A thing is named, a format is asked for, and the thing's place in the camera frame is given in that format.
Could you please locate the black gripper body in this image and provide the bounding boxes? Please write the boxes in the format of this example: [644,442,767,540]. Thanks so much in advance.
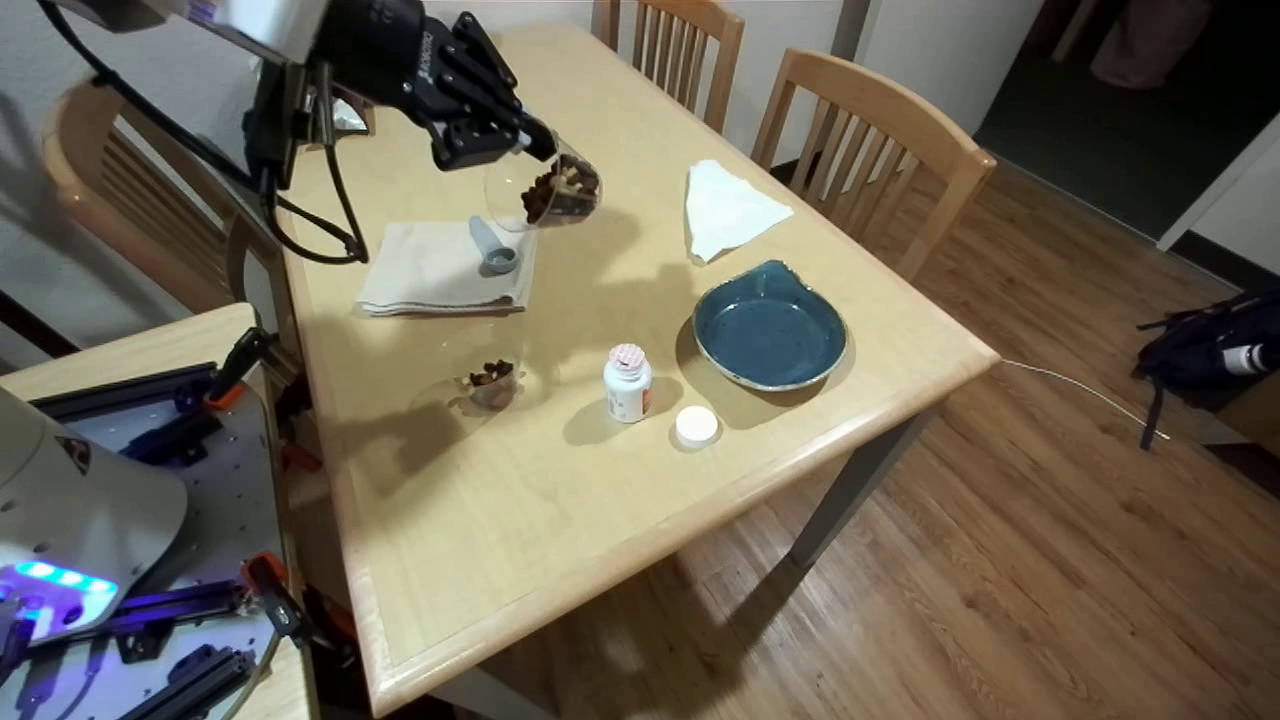
[313,0,465,131]

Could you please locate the clear cup with nuts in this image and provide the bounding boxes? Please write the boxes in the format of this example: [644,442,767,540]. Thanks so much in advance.
[517,148,610,232]

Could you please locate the small brown pinecone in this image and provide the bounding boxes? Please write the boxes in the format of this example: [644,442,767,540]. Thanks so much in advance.
[455,351,533,415]

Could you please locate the light blue measuring spoon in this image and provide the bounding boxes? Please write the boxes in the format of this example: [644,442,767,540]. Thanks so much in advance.
[465,213,533,280]

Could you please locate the grey folded towel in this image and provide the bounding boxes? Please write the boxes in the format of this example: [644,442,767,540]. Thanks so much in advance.
[351,218,539,319]

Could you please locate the light wooden dining chair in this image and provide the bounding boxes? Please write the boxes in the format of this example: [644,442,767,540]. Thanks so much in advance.
[749,46,1000,286]
[592,0,749,138]
[35,63,293,332]

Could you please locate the white paper napkin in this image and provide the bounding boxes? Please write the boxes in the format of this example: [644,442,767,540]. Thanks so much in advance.
[682,157,800,267]

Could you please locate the white pill bottle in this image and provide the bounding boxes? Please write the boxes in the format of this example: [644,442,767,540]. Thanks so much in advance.
[601,341,655,428]

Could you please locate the black orange clamp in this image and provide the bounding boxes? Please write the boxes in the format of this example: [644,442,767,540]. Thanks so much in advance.
[203,323,293,420]
[238,550,335,663]

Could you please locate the blue ceramic plate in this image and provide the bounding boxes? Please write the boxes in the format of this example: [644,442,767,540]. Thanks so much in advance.
[690,258,854,399]

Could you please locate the white bottle cap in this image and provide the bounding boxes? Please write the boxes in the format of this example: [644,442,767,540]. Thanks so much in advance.
[669,399,725,454]

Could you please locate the wooden robot cart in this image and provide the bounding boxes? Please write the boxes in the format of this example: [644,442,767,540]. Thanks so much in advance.
[0,297,324,720]

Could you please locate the grey metal mounting plate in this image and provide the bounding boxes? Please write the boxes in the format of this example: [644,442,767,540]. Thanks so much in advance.
[51,383,293,720]

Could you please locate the black clamp bar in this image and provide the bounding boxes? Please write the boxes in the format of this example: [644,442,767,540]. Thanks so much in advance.
[31,360,224,468]
[111,640,265,720]

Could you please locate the grey metal table leg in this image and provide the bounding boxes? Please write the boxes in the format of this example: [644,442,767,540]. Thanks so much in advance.
[725,403,936,656]

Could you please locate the black backpack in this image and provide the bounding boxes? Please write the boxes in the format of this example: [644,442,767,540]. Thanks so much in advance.
[1134,280,1280,454]

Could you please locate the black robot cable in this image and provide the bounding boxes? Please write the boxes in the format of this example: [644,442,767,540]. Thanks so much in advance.
[35,0,376,267]

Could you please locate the white floor cable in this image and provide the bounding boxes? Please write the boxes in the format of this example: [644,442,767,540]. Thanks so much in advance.
[998,358,1177,447]

